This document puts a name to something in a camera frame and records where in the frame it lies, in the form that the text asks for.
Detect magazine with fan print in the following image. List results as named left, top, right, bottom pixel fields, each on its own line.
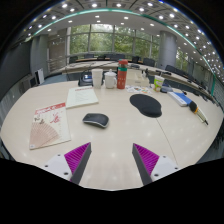
left=28, top=102, right=72, bottom=150

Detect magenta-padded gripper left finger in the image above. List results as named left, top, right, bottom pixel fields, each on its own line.
left=43, top=142, right=92, bottom=185

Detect ceiling lights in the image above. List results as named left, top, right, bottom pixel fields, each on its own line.
left=26, top=0, right=224, bottom=84

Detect colourful sticker sheet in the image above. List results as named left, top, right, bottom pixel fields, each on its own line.
left=125, top=84, right=153, bottom=95

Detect white paper cup stack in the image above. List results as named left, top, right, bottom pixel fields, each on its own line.
left=91, top=68, right=104, bottom=89

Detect green printed paper cup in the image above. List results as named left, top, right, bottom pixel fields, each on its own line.
left=153, top=75, right=165, bottom=93

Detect grey boxy monitor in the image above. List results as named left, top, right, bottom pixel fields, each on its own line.
left=19, top=74, right=38, bottom=94

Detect red thermos bottle green band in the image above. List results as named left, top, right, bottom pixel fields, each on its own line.
left=116, top=58, right=129, bottom=90

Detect black computer mouse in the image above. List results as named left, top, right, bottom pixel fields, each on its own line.
left=82, top=112, right=110, bottom=129

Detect black mouse pad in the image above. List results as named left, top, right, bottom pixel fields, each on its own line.
left=129, top=93, right=163, bottom=119

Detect dark flat desk device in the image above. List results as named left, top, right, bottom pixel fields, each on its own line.
left=159, top=85, right=174, bottom=94

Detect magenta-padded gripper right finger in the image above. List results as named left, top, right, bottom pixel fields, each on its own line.
left=131, top=143, right=181, bottom=186

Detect black microphone yellow band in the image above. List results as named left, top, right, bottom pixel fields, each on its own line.
left=188, top=100, right=210, bottom=126

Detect blue and white book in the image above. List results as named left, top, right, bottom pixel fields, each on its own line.
left=167, top=91, right=193, bottom=108

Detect long curved conference desk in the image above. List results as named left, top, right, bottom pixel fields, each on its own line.
left=49, top=59, right=213, bottom=101

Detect white lidded mug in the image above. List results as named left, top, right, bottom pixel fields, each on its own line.
left=104, top=69, right=118, bottom=90

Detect cream cardboard box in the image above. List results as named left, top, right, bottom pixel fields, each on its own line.
left=126, top=69, right=150, bottom=88

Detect dark office chairs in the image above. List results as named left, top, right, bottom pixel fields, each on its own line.
left=68, top=53, right=209, bottom=91

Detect cream booklet red heading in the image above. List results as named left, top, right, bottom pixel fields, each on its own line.
left=65, top=86, right=100, bottom=109

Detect white floor appliance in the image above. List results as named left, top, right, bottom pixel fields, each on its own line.
left=34, top=68, right=45, bottom=85

